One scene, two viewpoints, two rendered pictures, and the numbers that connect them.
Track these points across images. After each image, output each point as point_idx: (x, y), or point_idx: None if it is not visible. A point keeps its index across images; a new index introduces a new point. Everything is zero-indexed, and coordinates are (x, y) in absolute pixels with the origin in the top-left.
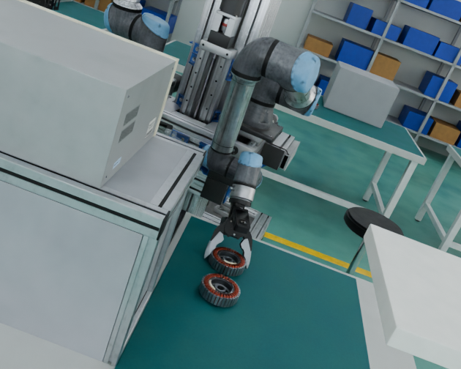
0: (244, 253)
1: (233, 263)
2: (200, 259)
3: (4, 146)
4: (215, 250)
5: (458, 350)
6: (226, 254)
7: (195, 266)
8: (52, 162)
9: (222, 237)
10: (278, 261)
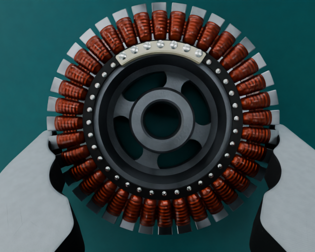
0: (47, 167)
1: (135, 46)
2: (285, 121)
3: None
4: (257, 145)
5: None
6: (167, 178)
7: None
8: None
9: (291, 237)
10: None
